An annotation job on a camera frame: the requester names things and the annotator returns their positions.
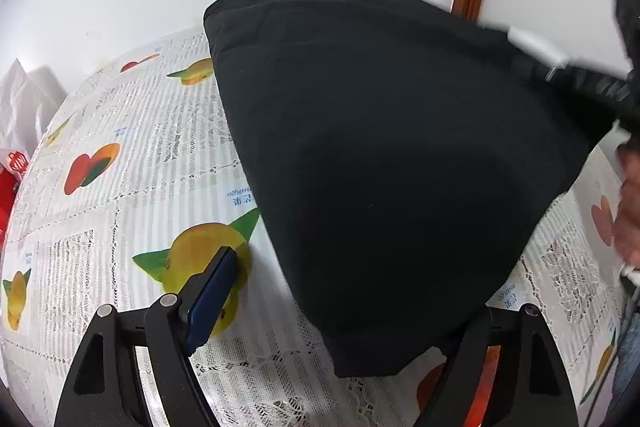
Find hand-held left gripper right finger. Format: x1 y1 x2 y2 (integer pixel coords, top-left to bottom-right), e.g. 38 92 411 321
415 303 582 427

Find white plastic bag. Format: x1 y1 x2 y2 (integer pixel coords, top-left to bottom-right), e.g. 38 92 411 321
0 57 69 158

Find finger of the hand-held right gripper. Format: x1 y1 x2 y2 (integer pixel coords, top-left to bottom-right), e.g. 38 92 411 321
520 52 633 110

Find person's blue jeans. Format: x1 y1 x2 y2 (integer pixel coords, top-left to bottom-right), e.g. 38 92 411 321
611 287 640 410

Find black blue white jacket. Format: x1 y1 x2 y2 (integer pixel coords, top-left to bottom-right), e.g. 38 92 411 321
202 0 622 380

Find red plastic bag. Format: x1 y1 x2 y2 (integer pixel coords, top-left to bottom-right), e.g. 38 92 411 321
0 149 29 239

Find person's right hand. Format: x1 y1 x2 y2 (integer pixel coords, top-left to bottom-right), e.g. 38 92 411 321
613 138 640 269

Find fruit print lace tablecloth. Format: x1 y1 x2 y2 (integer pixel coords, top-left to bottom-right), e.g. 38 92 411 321
0 27 640 427

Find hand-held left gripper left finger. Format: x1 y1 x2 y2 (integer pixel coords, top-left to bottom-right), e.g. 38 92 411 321
54 246 239 427

